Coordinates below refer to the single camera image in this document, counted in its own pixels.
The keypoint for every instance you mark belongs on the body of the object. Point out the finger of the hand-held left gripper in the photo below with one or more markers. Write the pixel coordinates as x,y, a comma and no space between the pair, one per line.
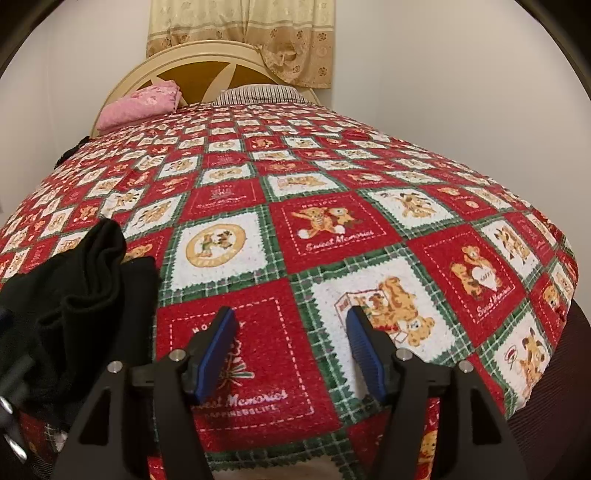
9,415

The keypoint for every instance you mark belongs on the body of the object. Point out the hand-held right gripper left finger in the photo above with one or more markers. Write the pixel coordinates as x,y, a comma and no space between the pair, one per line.
214,357

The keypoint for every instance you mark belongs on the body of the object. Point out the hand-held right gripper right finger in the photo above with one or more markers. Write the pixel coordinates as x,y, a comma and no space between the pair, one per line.
367,357

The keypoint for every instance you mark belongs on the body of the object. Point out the black pants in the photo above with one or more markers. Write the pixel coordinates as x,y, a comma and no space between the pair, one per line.
69,300

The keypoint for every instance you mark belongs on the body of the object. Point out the red bear printed blanket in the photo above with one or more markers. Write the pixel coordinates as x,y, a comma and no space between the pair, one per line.
323,207

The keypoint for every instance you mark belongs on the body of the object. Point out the dark maroon mattress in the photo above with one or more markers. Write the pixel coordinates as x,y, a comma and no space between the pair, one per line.
563,392

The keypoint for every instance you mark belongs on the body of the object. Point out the pink pillow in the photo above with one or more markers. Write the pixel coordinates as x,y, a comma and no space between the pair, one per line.
138,105

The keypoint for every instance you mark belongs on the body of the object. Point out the striped pillow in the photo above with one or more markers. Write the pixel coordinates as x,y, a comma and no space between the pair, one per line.
261,94

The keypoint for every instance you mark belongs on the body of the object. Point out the cream wooden bed headboard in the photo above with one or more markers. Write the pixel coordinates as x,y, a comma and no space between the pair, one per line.
194,76

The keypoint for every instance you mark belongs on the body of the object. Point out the beige floral curtain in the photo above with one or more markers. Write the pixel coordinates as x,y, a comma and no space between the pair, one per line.
240,32

